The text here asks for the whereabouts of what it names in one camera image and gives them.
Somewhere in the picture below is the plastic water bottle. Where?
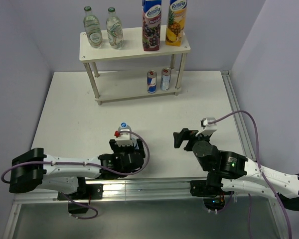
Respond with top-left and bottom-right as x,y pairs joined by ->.
118,122 -> 132,132
132,137 -> 139,150

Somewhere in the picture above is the silver energy can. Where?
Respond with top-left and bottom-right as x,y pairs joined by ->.
160,68 -> 171,91

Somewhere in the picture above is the blue red energy can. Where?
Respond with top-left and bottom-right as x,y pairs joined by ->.
147,70 -> 157,94

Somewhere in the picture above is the pineapple juice carton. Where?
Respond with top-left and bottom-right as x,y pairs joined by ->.
165,0 -> 187,46

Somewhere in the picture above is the purple juice carton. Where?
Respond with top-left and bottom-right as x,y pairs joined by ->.
142,0 -> 161,51

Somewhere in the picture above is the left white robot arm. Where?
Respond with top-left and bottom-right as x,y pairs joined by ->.
2,138 -> 150,199

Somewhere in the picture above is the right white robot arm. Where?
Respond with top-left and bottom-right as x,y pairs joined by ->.
173,128 -> 299,211

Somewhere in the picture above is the white two-tier shelf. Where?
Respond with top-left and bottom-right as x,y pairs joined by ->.
79,27 -> 191,105

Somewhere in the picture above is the right glass water bottle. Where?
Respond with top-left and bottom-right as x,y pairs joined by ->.
106,7 -> 124,49

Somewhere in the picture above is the glass water bottle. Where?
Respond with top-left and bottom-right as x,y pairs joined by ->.
106,7 -> 124,49
83,6 -> 103,48

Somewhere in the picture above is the left glass water bottle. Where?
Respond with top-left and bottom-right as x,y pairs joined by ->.
83,6 -> 103,48

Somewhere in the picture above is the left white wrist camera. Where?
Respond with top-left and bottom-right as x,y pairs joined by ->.
114,129 -> 134,146

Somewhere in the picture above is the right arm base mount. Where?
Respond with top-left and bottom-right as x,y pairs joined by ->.
190,178 -> 233,198

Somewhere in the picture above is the aluminium frame rail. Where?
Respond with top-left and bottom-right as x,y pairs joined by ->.
3,71 -> 288,239

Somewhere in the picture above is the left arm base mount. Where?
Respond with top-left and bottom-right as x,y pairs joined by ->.
66,184 -> 103,214

